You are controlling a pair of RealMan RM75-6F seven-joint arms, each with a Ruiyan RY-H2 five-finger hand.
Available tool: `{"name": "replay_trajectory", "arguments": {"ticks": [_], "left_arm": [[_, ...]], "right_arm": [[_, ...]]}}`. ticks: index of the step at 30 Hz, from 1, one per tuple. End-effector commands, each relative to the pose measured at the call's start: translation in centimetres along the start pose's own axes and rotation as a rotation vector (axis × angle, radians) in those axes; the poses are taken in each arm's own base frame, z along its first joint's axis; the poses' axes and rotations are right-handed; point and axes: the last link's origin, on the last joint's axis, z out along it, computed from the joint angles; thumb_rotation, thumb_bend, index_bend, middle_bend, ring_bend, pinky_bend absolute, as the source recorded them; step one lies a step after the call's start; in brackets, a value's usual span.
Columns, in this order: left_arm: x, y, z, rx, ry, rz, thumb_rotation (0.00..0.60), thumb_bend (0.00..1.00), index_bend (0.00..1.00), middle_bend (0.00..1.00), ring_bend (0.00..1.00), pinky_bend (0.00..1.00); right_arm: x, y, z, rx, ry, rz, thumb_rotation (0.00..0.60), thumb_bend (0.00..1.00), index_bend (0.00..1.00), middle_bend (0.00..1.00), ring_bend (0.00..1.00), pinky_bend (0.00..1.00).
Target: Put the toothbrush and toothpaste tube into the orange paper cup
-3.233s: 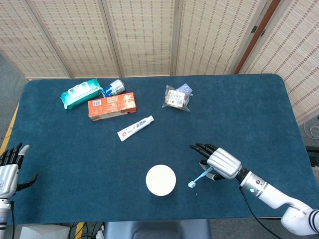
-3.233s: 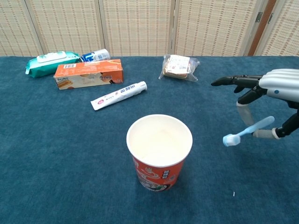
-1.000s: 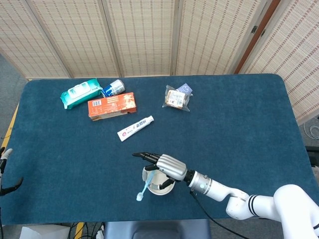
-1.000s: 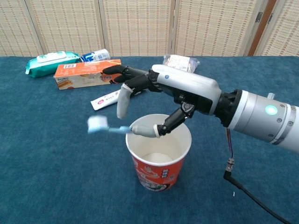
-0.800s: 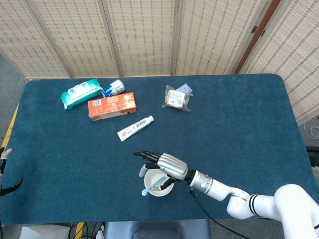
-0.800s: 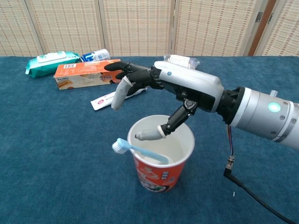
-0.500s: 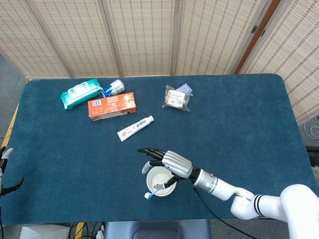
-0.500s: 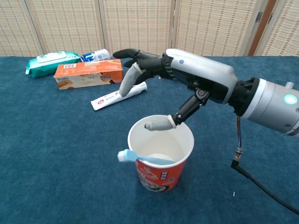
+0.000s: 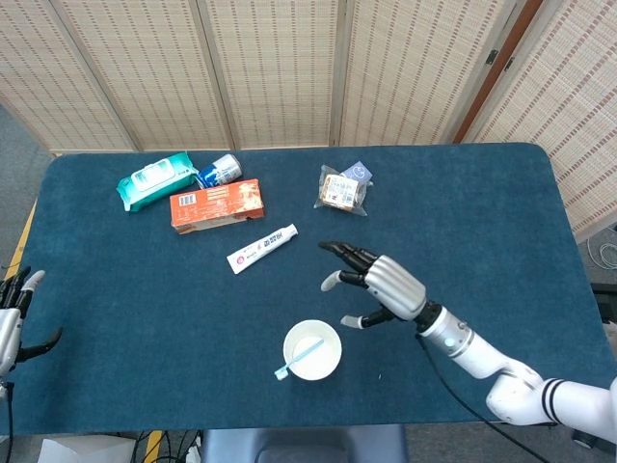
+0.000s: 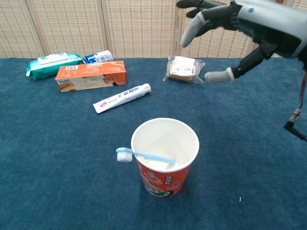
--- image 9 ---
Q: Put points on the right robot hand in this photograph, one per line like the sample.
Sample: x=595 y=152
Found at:
x=395 y=284

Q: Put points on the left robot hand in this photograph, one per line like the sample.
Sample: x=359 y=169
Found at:
x=7 y=333

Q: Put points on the light blue toothbrush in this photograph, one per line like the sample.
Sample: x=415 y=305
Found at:
x=303 y=354

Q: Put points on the white toothpaste tube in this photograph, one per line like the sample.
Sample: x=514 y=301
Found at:
x=260 y=250

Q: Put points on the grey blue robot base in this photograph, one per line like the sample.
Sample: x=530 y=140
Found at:
x=303 y=443

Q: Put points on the orange cardboard snack box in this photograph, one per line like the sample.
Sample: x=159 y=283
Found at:
x=217 y=205

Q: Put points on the clear bag of bread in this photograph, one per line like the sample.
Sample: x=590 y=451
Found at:
x=340 y=193

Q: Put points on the orange noodle paper cup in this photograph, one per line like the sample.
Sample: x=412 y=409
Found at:
x=318 y=366

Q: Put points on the small blue smiley packet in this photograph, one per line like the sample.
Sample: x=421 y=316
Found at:
x=357 y=170

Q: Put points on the blue table cloth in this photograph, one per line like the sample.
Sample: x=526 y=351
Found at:
x=144 y=313

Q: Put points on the white paper sheet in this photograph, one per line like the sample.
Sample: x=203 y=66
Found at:
x=82 y=451

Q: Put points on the blue and white can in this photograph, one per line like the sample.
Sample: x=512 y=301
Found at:
x=219 y=171

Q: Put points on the green wet wipes pack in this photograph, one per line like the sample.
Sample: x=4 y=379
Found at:
x=154 y=181

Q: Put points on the black equipment block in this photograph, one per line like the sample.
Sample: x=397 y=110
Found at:
x=607 y=304

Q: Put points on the bamboo folding screen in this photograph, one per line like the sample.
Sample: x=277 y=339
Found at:
x=270 y=72

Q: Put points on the brown wooden post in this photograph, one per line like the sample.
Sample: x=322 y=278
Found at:
x=501 y=67

